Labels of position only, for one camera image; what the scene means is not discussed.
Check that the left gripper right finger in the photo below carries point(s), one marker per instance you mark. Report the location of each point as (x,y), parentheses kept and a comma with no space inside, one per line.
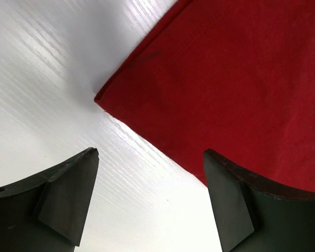
(254,213)

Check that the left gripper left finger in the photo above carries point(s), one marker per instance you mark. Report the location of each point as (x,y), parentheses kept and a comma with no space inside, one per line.
(47,211)

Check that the red t-shirt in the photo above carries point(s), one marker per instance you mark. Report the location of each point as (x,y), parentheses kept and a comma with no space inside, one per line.
(237,77)

